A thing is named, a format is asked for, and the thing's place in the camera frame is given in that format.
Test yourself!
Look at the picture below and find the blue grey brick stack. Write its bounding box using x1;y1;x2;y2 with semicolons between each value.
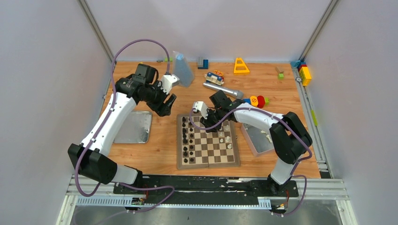
197;57;209;69

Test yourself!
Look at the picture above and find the blue duplo brick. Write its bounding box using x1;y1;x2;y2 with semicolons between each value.
243;98;251;104

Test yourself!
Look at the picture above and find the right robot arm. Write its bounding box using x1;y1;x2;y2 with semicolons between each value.
191;90;313;196

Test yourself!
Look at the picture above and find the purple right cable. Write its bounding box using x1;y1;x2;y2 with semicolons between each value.
189;107;313;217

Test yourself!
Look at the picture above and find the yellow no-entry sign block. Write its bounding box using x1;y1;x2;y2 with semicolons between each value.
250;96;259;107

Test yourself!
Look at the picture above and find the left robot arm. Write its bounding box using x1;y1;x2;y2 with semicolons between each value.
68;64;179;194

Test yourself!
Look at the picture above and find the green block by wall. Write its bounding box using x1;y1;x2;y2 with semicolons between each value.
164;57;173;62

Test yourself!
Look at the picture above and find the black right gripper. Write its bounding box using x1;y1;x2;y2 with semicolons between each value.
200;108;225;133

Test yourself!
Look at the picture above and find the white blue toy car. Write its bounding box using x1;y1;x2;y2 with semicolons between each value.
204;70;224;86

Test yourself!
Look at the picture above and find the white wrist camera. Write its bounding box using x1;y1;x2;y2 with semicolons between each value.
192;101;208;119
160;74;179;94

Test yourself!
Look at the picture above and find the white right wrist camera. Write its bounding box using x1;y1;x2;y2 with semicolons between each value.
192;101;208;119

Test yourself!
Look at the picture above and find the aluminium frame post right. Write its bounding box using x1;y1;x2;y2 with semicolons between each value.
299;0;340;61

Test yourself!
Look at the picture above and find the colourful brick stack right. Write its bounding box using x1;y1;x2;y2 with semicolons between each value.
297;62;312;86

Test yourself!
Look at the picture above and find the silver metal tin lid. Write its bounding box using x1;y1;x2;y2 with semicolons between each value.
114;111;153;144

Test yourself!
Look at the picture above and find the purple cable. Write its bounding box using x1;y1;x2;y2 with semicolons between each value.
74;38;176;215
189;107;313;217

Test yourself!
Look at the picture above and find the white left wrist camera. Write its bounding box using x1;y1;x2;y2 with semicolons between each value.
160;74;179;94

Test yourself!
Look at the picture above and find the yellow triangle toy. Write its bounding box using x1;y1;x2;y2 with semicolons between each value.
233;58;250;75

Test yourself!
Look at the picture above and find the aluminium frame post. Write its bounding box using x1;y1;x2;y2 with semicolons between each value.
299;0;340;61
77;0;114;62

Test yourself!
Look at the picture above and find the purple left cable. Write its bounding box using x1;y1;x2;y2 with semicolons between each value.
74;38;176;215

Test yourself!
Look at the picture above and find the blue bubble-wrapped cone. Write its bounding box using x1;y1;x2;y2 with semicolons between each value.
173;51;195;88

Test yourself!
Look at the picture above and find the red rounded block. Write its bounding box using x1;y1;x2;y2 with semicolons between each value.
257;96;266;108

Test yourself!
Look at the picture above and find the silver toy microphone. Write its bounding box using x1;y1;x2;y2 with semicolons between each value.
203;82;244;99

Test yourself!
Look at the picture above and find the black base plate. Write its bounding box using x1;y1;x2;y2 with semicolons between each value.
113;174;300;206

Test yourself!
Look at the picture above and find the wooden chess board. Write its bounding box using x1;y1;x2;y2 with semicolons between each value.
176;114;240;170

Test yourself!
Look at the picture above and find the aluminium frame post left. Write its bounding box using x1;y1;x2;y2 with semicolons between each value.
77;0;114;62

